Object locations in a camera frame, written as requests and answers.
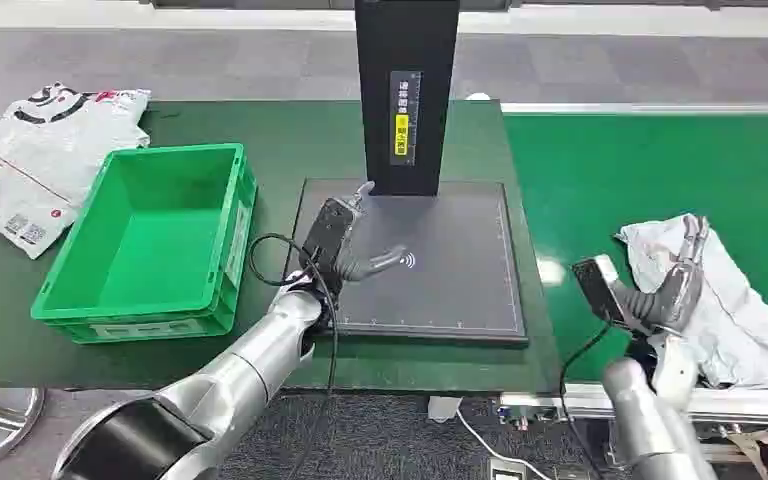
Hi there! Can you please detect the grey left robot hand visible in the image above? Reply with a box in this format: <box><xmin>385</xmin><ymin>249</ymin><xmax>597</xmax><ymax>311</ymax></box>
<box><xmin>320</xmin><ymin>180</ymin><xmax>410</xmax><ymax>296</ymax></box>

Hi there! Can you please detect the grey parcel bag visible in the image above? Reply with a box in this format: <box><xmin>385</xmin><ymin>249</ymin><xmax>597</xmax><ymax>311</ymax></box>
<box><xmin>615</xmin><ymin>213</ymin><xmax>768</xmax><ymax>391</ymax></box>

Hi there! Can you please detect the black scanner column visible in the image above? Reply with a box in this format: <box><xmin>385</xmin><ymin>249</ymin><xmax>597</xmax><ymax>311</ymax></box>
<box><xmin>354</xmin><ymin>0</ymin><xmax>461</xmax><ymax>198</ymax></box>

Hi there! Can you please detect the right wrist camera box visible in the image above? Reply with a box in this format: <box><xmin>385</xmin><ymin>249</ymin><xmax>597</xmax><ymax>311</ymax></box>
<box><xmin>570</xmin><ymin>254</ymin><xmax>627</xmax><ymax>326</ymax></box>

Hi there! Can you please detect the black scanner base plate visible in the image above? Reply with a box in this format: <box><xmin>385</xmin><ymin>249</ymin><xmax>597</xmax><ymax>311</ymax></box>
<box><xmin>284</xmin><ymin>177</ymin><xmax>530</xmax><ymax>347</ymax></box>

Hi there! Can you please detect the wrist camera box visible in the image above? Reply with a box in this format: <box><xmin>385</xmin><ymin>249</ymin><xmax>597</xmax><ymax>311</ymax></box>
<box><xmin>299</xmin><ymin>196</ymin><xmax>363</xmax><ymax>274</ymax></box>
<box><xmin>570</xmin><ymin>254</ymin><xmax>627</xmax><ymax>326</ymax></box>

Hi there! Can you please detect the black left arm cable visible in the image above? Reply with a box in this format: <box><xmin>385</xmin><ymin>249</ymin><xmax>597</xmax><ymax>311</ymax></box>
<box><xmin>248</xmin><ymin>233</ymin><xmax>340</xmax><ymax>480</ymax></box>

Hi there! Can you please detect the white table foot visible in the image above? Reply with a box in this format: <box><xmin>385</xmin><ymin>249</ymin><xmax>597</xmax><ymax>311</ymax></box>
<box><xmin>426</xmin><ymin>395</ymin><xmax>463</xmax><ymax>424</ymax></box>

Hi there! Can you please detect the white floor cable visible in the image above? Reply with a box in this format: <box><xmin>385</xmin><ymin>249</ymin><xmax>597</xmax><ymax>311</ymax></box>
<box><xmin>455</xmin><ymin>407</ymin><xmax>551</xmax><ymax>480</ymax></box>

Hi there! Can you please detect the green plastic crate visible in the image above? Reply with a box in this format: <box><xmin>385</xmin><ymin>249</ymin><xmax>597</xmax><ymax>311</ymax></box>
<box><xmin>30</xmin><ymin>142</ymin><xmax>258</xmax><ymax>345</ymax></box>

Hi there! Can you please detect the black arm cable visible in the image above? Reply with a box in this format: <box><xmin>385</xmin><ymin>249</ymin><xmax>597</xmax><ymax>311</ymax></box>
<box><xmin>248</xmin><ymin>233</ymin><xmax>340</xmax><ymax>480</ymax></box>
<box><xmin>558</xmin><ymin>321</ymin><xmax>614</xmax><ymax>480</ymax></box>

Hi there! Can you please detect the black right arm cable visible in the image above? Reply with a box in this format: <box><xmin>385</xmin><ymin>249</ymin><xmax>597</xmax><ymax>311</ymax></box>
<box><xmin>558</xmin><ymin>321</ymin><xmax>614</xmax><ymax>480</ymax></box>

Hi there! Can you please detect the bright green conveyor belt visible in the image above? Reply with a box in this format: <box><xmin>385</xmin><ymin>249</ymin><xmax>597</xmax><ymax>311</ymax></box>
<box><xmin>503</xmin><ymin>112</ymin><xmax>768</xmax><ymax>392</ymax></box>

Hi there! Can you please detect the dark green table mat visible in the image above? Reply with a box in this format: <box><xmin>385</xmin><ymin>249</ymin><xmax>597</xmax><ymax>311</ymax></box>
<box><xmin>0</xmin><ymin>99</ymin><xmax>565</xmax><ymax>397</ymax></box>

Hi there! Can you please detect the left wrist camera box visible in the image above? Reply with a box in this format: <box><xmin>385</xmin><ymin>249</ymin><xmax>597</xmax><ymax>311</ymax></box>
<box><xmin>299</xmin><ymin>196</ymin><xmax>363</xmax><ymax>274</ymax></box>

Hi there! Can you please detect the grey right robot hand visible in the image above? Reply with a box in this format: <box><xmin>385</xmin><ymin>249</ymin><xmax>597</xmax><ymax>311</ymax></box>
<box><xmin>612</xmin><ymin>215</ymin><xmax>710</xmax><ymax>339</ymax></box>

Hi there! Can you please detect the white power strip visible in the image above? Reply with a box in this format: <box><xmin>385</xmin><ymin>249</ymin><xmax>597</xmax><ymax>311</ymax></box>
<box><xmin>487</xmin><ymin>457</ymin><xmax>529</xmax><ymax>480</ymax></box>

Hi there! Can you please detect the white parcel bag panda print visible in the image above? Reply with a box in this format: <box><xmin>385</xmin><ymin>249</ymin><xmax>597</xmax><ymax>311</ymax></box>
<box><xmin>0</xmin><ymin>82</ymin><xmax>152</xmax><ymax>260</ymax></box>

